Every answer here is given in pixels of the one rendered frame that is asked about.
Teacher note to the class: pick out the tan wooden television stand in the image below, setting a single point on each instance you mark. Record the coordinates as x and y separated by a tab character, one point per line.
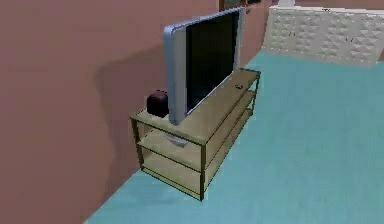
200	133

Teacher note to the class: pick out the small dark grey object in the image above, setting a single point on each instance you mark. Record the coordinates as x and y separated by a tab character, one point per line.
238	86

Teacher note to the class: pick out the dark maroon cube box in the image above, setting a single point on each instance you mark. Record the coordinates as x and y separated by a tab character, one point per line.
157	103

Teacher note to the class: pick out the white object on cabinet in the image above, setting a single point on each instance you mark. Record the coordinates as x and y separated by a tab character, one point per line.
286	3

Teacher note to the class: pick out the framed wall picture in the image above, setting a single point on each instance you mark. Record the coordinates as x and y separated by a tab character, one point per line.
238	2

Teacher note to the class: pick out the silver flat television set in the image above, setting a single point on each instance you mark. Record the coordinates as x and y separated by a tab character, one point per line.
210	63

